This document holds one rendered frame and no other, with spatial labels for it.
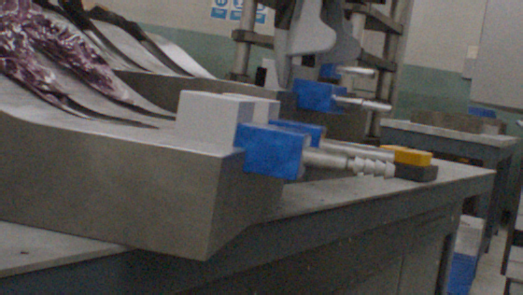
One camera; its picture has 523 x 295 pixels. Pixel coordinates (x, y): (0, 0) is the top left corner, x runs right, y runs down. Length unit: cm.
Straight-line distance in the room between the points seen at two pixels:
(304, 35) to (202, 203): 35
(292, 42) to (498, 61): 32
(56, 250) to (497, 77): 24
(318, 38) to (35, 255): 40
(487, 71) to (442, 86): 676
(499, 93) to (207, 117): 17
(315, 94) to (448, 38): 651
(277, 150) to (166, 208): 8
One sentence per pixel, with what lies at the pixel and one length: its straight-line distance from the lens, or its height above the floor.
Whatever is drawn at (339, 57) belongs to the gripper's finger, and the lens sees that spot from 76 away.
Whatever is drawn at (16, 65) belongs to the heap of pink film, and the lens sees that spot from 49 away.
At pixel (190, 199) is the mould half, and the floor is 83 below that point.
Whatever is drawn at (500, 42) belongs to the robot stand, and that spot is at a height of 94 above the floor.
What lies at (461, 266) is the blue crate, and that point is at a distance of 385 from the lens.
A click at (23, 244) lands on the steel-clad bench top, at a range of 38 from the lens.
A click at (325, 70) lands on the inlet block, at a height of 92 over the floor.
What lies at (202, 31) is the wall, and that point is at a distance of 798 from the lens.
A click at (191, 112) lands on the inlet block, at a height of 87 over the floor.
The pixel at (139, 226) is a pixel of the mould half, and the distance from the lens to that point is 39.
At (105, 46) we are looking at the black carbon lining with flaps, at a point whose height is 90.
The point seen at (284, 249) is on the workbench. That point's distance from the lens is 59.
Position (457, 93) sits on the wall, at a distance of 715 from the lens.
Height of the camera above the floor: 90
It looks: 3 degrees down
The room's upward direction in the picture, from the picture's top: 10 degrees clockwise
